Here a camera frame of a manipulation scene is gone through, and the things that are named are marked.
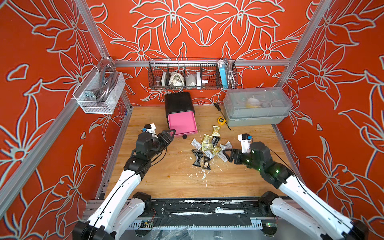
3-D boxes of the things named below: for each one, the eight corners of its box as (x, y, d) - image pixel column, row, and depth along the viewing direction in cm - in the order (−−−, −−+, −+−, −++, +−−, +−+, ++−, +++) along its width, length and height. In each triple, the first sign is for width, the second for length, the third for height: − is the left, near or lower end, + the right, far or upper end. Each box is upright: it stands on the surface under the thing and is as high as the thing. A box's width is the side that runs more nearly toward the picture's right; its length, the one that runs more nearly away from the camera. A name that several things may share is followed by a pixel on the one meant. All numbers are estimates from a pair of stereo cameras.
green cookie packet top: (211, 135, 103) (212, 133, 101) (212, 127, 108) (212, 125, 106) (220, 136, 103) (220, 134, 101) (220, 128, 108) (220, 125, 106)
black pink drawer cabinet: (168, 133, 105) (165, 118, 92) (167, 105, 124) (164, 89, 111) (194, 130, 107) (195, 115, 94) (189, 102, 126) (189, 86, 113)
